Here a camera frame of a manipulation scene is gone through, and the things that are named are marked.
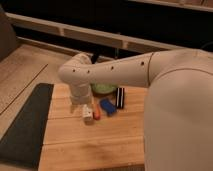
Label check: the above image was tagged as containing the white plastic bottle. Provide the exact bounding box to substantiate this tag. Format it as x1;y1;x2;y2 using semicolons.
82;104;93;122

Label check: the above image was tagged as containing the blue sponge block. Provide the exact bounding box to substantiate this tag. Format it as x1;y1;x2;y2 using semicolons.
99;98;117;116

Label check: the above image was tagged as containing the green ceramic bowl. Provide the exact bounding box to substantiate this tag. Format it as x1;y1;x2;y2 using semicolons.
92;84;117;94

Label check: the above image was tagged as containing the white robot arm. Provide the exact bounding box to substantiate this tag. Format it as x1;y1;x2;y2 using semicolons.
59;49;213;171

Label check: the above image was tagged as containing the black floor mat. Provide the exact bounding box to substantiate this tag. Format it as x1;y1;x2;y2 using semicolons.
0;83;53;169

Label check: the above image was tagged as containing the orange carrot toy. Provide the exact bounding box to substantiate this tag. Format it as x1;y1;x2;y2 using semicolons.
93;103;101;120

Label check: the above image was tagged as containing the wooden railing shelf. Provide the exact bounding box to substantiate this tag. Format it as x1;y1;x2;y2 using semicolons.
6;13;182;53

